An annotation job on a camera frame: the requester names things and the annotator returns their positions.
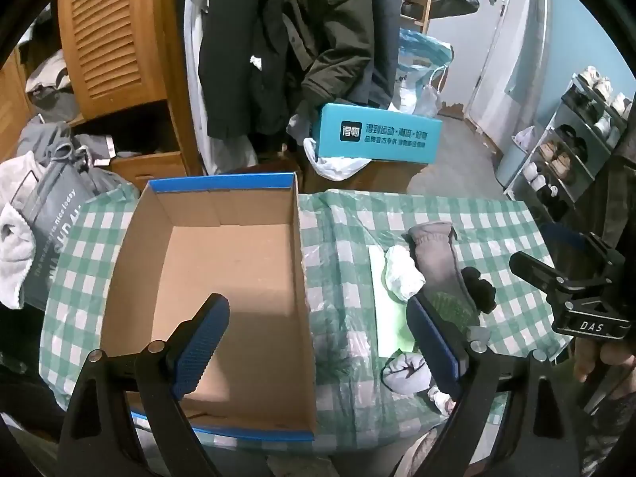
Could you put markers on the wooden wardrobe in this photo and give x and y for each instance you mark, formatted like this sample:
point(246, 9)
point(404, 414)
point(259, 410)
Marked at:
point(149, 164)

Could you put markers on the grey hoodie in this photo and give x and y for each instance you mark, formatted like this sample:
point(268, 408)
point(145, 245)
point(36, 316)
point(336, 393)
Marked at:
point(44, 139)

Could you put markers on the person's right hand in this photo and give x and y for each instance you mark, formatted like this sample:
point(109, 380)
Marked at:
point(613, 357)

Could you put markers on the group of shoes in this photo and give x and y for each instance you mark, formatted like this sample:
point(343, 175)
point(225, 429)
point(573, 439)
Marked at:
point(556, 154)

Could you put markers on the green sparkly cloth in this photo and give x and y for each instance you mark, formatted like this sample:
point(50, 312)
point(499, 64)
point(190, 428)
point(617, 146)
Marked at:
point(449, 308)

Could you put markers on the white door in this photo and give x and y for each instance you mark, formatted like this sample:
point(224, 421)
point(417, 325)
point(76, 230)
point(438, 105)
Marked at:
point(497, 59)

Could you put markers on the dark grey hanging garment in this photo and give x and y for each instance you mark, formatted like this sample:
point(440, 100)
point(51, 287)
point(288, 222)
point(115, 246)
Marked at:
point(382, 35)

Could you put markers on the wooden louvre door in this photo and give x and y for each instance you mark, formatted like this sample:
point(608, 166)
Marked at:
point(114, 35)

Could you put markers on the teal printed box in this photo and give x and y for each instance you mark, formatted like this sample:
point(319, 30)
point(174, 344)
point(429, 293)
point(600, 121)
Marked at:
point(377, 131)

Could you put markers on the grey printed tote bag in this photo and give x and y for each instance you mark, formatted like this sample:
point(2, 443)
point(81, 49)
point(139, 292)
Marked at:
point(54, 208)

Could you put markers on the person's right forearm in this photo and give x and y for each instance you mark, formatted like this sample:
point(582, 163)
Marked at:
point(613, 417)

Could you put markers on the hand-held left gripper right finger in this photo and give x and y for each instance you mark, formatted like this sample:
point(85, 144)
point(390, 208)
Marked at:
point(437, 350)

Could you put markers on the olive hanging jacket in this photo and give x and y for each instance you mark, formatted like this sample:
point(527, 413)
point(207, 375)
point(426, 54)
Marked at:
point(338, 25)

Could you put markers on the blue-rimmed cardboard shoe box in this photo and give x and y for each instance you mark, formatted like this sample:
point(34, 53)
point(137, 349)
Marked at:
point(223, 258)

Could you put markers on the white hanging garment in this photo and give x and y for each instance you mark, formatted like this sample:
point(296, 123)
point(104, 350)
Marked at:
point(194, 59)

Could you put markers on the small white cloth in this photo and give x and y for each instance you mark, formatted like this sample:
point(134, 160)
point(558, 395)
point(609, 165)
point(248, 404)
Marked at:
point(442, 401)

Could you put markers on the black balled sock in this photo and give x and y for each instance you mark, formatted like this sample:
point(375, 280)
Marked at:
point(479, 288)

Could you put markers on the green checked tablecloth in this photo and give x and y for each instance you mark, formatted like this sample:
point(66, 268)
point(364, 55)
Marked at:
point(497, 238)

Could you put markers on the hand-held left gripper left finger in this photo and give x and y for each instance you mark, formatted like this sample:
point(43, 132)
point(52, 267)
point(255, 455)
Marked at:
point(198, 350)

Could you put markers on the pile of clothes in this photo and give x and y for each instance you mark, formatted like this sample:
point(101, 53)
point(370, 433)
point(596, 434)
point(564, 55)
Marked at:
point(47, 84)

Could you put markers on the white towel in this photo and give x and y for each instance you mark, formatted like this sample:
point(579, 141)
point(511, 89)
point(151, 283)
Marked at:
point(15, 238)

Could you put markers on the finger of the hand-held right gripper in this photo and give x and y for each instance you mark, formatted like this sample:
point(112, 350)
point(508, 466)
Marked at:
point(534, 266)

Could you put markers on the long grey sock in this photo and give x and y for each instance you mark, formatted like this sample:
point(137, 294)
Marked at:
point(437, 258)

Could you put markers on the pale grey sock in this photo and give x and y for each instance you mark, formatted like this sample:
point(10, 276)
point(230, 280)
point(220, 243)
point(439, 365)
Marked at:
point(402, 372)

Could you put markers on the brown cardboard box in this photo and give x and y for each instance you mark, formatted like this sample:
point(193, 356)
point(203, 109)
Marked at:
point(377, 176)

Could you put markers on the black hanging coat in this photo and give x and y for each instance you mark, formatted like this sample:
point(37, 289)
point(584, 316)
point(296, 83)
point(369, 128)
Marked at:
point(238, 59)

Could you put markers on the grey shoe rack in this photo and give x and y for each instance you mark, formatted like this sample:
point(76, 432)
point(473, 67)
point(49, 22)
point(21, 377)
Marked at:
point(566, 114)

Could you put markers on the white balled sock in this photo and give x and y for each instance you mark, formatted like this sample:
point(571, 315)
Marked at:
point(400, 271)

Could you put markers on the blue and white plastic bag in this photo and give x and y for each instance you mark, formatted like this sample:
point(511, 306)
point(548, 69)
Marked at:
point(417, 69)

